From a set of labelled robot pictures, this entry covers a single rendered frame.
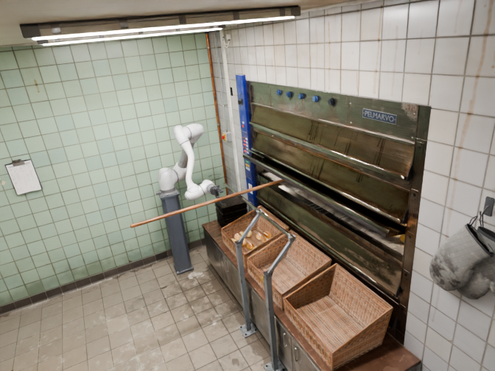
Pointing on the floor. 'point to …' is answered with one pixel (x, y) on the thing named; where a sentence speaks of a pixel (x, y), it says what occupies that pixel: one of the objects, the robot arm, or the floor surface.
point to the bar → (264, 286)
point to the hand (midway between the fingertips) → (222, 197)
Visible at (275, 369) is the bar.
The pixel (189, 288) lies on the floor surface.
